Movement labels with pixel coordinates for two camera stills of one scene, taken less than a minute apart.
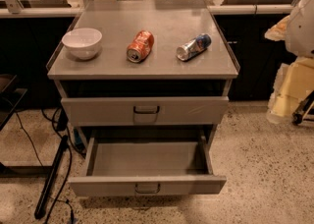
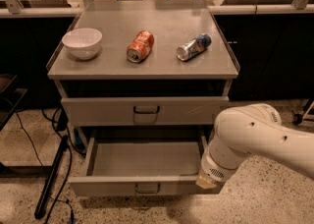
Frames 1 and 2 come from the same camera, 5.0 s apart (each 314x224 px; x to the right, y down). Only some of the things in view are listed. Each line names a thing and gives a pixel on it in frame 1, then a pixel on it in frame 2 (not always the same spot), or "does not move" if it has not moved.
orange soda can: [139, 47] does not move
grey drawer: [147, 163] does not move
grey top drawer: [108, 111] does not move
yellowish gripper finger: [292, 83] → [205, 181]
